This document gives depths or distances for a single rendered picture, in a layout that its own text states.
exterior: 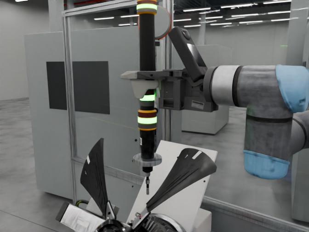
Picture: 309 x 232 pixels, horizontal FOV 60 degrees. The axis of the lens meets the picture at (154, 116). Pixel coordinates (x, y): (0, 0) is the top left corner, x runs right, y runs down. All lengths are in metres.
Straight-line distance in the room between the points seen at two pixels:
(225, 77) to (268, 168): 0.17
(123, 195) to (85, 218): 0.79
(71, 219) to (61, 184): 2.53
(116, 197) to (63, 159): 1.69
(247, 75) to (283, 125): 0.10
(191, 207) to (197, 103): 0.54
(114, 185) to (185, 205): 0.93
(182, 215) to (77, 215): 0.39
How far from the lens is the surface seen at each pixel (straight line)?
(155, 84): 0.56
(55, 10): 6.88
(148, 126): 0.61
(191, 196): 1.02
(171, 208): 1.03
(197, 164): 0.77
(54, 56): 3.31
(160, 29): 1.31
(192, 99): 0.54
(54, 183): 3.74
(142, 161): 0.62
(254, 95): 0.47
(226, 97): 0.49
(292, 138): 0.52
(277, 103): 0.47
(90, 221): 1.07
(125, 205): 1.87
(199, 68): 0.52
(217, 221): 1.50
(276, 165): 0.50
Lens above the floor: 1.68
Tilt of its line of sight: 11 degrees down
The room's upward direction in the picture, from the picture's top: straight up
